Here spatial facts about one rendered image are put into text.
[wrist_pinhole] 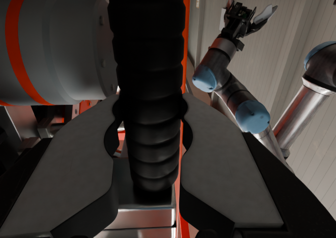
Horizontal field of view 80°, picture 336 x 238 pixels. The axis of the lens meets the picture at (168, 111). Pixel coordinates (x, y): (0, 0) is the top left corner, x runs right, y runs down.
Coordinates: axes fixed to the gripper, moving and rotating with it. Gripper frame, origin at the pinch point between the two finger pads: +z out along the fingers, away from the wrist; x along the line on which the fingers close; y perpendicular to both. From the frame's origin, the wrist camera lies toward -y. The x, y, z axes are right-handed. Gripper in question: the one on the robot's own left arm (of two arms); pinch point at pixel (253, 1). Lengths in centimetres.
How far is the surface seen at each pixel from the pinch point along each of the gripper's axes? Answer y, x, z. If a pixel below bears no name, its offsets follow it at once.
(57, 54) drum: 42, 3, -54
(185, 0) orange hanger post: 12.1, 14.2, -17.5
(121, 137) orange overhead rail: -307, 178, -81
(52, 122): 27, 13, -63
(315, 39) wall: -346, -55, 293
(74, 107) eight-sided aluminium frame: 16, 21, -59
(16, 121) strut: 33, 12, -65
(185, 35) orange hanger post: 4.5, 12.0, -23.3
